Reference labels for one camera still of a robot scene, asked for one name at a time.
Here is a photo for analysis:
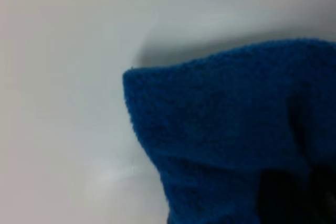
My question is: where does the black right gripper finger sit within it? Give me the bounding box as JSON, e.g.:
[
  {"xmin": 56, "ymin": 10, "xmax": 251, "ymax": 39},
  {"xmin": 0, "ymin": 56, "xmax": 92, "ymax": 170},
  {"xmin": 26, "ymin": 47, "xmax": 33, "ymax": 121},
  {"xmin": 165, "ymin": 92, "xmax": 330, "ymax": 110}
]
[{"xmin": 256, "ymin": 167, "xmax": 336, "ymax": 224}]

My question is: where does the blue cloth with black trim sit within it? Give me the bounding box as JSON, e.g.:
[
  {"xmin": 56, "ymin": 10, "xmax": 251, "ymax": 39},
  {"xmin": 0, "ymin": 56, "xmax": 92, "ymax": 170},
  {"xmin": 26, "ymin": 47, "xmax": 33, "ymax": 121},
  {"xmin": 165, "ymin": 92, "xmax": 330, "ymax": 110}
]
[{"xmin": 122, "ymin": 37, "xmax": 336, "ymax": 224}]

